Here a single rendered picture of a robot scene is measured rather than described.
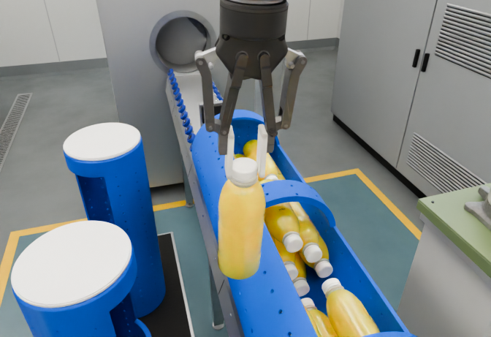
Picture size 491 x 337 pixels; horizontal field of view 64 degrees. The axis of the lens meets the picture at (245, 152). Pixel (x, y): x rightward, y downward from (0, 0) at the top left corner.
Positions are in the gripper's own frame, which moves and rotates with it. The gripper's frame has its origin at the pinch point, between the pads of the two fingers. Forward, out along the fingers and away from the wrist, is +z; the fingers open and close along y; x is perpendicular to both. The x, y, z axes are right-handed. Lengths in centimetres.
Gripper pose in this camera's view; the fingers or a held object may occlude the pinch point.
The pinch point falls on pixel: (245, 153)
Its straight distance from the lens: 53.3
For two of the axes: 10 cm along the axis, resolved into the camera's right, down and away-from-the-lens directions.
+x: 1.5, 5.5, -8.2
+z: -0.5, 8.3, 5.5
